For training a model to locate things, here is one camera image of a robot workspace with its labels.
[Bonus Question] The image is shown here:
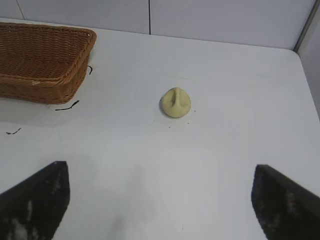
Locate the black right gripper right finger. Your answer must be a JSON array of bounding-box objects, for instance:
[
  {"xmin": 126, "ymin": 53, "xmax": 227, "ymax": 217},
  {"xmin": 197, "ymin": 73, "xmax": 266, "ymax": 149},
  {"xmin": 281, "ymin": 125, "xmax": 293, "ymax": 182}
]
[{"xmin": 250, "ymin": 163, "xmax": 320, "ymax": 240}]

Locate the grey aluminium frame post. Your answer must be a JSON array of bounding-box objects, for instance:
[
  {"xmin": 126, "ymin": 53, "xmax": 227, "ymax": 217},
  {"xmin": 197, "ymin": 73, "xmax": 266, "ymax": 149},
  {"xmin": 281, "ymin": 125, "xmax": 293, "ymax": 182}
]
[{"xmin": 293, "ymin": 0, "xmax": 320, "ymax": 52}]

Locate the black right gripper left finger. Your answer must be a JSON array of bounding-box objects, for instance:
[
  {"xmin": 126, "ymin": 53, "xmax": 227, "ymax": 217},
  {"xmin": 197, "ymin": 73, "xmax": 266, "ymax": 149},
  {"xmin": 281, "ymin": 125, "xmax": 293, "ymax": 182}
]
[{"xmin": 0, "ymin": 160, "xmax": 71, "ymax": 240}]

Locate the brown woven wicker basket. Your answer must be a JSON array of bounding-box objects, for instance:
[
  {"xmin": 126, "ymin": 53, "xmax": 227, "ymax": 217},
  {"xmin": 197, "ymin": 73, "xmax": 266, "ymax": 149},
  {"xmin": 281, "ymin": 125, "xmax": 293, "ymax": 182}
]
[{"xmin": 0, "ymin": 21, "xmax": 98, "ymax": 105}]

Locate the pale yellow egg yolk pastry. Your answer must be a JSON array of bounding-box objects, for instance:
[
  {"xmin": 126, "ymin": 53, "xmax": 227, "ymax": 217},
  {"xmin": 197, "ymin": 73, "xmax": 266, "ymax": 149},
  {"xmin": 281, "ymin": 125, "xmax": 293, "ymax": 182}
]
[{"xmin": 158, "ymin": 86, "xmax": 192, "ymax": 119}]

